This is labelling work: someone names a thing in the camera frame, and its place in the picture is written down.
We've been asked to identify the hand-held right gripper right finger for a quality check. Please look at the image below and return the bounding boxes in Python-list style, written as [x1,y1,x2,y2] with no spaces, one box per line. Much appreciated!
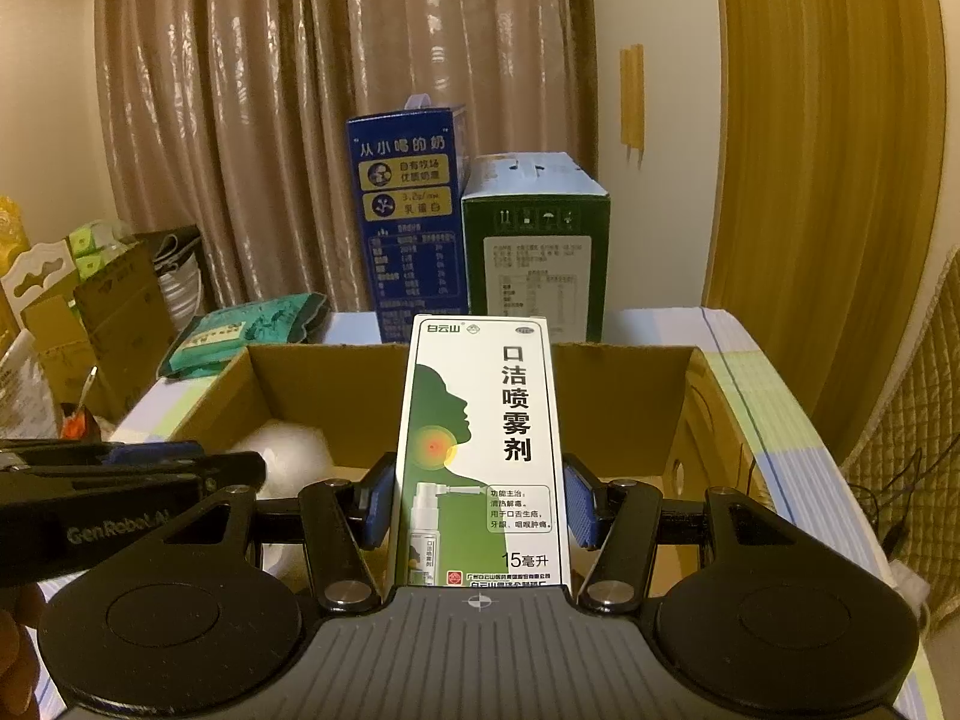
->
[562,454,826,612]

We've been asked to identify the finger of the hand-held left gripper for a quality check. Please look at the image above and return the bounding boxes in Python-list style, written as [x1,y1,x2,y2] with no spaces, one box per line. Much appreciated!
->
[0,437,205,467]
[0,452,268,505]

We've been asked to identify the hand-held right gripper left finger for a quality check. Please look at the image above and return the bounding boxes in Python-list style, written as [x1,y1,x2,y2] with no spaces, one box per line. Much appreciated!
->
[150,454,397,612]

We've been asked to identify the brown cardboard box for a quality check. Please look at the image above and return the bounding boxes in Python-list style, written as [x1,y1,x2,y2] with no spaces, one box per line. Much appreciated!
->
[112,343,781,593]

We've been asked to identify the green white spray medicine box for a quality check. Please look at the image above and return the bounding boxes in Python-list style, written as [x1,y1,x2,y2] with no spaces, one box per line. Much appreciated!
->
[390,313,577,592]

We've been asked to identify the person's left hand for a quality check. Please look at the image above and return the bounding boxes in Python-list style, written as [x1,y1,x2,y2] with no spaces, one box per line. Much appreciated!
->
[0,583,47,692]

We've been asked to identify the white rounded object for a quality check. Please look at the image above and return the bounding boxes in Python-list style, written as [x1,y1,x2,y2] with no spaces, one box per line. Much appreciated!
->
[251,422,335,578]

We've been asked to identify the plain brown cardboard carton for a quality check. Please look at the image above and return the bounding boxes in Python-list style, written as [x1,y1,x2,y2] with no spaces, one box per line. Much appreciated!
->
[22,296,95,421]

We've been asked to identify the brown cardboard carton with logo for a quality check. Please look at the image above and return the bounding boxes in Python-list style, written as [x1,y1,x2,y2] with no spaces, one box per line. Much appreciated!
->
[75,240,178,421]

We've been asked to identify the white plastic bag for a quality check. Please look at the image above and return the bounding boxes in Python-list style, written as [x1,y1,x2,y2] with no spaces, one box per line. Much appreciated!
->
[0,330,58,440]

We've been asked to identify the green tea package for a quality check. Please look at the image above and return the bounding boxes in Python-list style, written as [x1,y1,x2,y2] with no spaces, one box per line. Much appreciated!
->
[161,291,331,380]

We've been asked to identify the white paper bag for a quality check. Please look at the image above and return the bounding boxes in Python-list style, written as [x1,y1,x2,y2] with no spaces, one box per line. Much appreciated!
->
[154,229,205,335]

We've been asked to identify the green tissue packs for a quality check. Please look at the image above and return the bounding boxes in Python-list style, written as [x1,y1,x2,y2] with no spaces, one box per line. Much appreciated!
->
[67,219,133,278]

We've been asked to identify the green milk carton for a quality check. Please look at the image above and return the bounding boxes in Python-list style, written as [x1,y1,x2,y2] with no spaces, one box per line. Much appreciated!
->
[459,152,610,342]

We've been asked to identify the yellow plastic bag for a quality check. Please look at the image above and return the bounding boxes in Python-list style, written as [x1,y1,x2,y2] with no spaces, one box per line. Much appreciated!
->
[0,196,22,271]

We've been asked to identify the blue milk carton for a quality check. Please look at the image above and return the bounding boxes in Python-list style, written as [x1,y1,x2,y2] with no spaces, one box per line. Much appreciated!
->
[345,94,472,344]

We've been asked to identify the white power strip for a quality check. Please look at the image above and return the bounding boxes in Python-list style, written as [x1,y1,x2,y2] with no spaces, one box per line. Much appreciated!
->
[889,555,935,620]

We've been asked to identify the brown shiny curtain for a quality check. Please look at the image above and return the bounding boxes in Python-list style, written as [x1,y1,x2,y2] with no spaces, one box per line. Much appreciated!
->
[94,0,597,314]

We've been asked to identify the wicker chair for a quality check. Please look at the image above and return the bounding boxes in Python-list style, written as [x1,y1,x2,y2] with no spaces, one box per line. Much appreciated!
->
[840,247,960,616]

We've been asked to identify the yellow curtain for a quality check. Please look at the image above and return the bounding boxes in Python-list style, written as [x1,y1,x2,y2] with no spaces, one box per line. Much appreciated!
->
[709,0,950,425]

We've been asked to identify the black charger cable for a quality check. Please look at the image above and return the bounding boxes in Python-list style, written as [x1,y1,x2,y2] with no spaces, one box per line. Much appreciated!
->
[862,457,925,565]

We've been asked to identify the yellow wall strips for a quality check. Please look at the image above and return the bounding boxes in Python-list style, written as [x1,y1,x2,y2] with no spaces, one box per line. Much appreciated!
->
[619,43,647,163]

